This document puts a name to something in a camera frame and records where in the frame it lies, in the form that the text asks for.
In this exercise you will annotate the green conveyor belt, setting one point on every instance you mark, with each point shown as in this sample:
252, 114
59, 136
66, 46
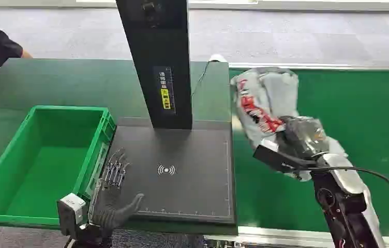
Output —
359, 113

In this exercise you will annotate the grey parcel bag red print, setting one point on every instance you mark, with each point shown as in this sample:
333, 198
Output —
266, 99

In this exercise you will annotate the white plug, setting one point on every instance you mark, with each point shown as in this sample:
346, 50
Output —
217, 58

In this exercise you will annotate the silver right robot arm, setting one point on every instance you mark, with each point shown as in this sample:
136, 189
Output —
347, 208

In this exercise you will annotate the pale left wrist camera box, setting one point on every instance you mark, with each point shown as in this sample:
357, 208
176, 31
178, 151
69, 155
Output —
72, 208

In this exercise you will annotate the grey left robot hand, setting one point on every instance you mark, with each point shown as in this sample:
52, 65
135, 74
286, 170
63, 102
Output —
110, 208

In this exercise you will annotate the black scanner pad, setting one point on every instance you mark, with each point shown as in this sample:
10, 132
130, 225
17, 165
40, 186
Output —
187, 178

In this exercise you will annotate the black scanner post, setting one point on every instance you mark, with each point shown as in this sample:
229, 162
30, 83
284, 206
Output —
158, 51

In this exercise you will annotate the green plastic crate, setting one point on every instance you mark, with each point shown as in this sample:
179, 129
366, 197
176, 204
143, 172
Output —
43, 164

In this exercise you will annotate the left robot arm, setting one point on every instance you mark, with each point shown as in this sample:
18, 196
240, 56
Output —
90, 238

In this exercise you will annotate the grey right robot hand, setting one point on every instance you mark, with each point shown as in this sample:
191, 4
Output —
300, 135

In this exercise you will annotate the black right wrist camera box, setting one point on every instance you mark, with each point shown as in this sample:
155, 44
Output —
271, 158

